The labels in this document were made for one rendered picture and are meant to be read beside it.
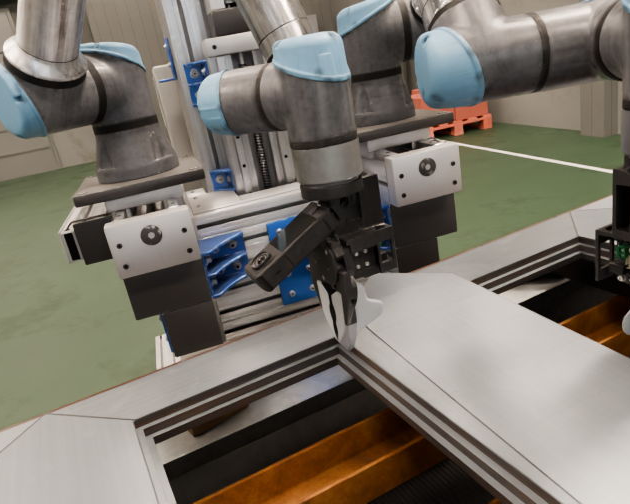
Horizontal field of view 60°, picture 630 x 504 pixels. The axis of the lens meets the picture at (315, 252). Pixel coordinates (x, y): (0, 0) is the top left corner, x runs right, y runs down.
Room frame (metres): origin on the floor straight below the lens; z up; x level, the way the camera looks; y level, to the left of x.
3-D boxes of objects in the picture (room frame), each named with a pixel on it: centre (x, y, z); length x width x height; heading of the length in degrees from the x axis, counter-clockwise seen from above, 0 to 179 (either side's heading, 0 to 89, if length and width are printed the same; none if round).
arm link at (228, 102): (0.68, 0.03, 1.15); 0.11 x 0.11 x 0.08; 51
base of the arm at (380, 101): (1.16, -0.18, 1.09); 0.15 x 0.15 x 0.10
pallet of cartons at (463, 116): (7.19, -1.85, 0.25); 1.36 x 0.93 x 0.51; 13
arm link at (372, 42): (1.16, -0.19, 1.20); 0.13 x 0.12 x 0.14; 90
